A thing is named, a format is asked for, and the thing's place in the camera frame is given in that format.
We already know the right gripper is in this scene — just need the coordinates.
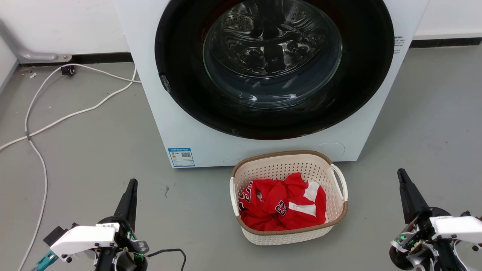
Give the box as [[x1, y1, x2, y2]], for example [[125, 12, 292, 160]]
[[389, 168, 482, 271]]

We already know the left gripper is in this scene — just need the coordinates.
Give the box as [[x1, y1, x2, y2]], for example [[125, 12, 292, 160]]
[[43, 178, 150, 271]]

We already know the cream perforated laundry basket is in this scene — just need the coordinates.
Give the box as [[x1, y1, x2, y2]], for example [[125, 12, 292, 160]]
[[229, 150, 349, 246]]

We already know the blue energy label sticker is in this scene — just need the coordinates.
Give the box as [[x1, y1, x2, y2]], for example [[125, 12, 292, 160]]
[[168, 148, 195, 168]]

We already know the white front-load washing machine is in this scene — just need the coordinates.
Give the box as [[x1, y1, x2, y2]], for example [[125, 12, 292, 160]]
[[114, 0, 430, 169]]

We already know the round black glass washer door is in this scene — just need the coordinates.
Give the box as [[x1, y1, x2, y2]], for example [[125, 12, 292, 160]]
[[154, 0, 395, 140]]

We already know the red basketball jersey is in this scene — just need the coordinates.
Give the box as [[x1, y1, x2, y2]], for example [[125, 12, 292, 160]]
[[238, 172, 327, 231]]

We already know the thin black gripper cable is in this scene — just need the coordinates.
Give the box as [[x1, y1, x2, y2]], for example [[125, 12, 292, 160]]
[[145, 248, 187, 271]]

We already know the white power cable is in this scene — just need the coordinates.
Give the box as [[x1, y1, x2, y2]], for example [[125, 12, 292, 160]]
[[72, 63, 142, 84], [17, 66, 65, 271], [0, 66, 137, 152]]

